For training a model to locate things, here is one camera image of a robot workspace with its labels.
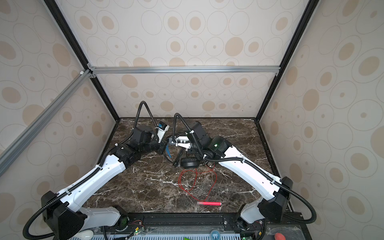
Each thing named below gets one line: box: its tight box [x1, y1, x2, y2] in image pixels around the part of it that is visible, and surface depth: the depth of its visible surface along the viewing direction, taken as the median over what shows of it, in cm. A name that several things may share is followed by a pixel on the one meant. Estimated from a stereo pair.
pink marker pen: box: [196, 201, 222, 206], surface depth 81 cm
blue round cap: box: [210, 229, 221, 240], surface depth 72 cm
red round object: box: [274, 232, 287, 240], surface depth 69 cm
